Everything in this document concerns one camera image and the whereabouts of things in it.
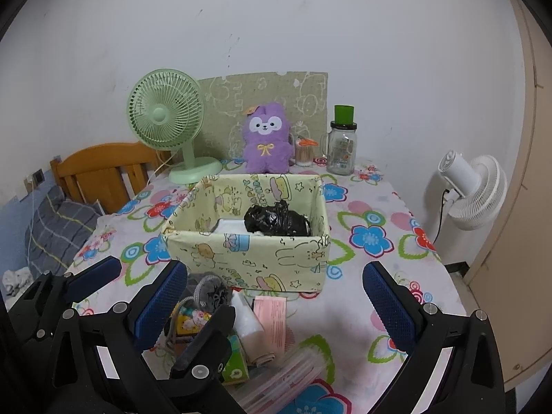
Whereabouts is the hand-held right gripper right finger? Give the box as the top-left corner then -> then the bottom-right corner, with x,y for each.
362,261 -> 505,414

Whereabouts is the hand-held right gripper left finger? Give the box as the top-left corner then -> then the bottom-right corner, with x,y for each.
47,261 -> 189,414

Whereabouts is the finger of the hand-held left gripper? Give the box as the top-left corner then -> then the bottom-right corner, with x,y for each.
65,255 -> 122,308
170,305 -> 237,383

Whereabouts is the yellow cartoon pouch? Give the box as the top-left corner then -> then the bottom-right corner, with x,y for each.
175,304 -> 213,336

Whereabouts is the white tissue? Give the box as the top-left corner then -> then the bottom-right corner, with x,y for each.
230,291 -> 266,348

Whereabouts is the grey drawstring bag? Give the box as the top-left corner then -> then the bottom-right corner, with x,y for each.
166,273 -> 230,352

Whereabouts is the yellow cartoon print storage box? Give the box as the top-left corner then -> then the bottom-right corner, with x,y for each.
160,173 -> 332,300

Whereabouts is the green small carton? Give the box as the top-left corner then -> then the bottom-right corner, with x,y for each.
222,334 -> 251,386

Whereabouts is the crumpled white cloth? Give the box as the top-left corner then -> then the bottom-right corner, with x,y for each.
2,267 -> 33,298

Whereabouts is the grey plaid pillow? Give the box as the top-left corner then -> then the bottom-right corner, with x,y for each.
23,185 -> 102,277

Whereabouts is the beige cloth roll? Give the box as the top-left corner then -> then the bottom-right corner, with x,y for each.
250,345 -> 277,367

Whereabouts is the pink packet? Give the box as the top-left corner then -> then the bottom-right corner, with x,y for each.
253,297 -> 289,352

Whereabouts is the blue bed sheet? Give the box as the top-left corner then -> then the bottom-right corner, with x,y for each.
0,183 -> 57,277

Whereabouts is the clear plastic zip bag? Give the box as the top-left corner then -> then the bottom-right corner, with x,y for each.
235,345 -> 335,410

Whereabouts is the floral tablecloth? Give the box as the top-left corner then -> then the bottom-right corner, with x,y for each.
65,155 -> 469,414

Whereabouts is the wooden bed headboard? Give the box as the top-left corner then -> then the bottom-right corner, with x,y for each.
49,141 -> 173,215

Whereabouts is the clear white packet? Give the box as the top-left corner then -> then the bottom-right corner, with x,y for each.
209,219 -> 264,236

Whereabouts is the black plastic bag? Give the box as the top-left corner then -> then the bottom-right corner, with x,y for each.
244,200 -> 312,237

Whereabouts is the white fan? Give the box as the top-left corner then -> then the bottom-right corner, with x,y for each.
437,150 -> 509,230

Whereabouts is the beige wardrobe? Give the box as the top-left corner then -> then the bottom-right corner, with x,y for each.
468,0 -> 548,389

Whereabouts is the green desk fan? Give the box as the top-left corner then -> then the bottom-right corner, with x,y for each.
126,69 -> 224,185

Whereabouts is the cotton swab container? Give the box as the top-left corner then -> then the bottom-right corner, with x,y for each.
294,136 -> 317,167

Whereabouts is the purple plush toy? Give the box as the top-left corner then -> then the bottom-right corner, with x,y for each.
241,102 -> 294,174

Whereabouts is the cardboard sheet with drawings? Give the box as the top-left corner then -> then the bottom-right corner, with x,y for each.
197,71 -> 329,169

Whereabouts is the black fan cable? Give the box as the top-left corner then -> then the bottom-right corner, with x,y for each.
432,187 -> 451,244

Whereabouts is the pale fan cable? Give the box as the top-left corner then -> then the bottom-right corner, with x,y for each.
149,149 -> 173,177

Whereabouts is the glass jar with handle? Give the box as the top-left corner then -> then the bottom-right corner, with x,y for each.
319,121 -> 358,176

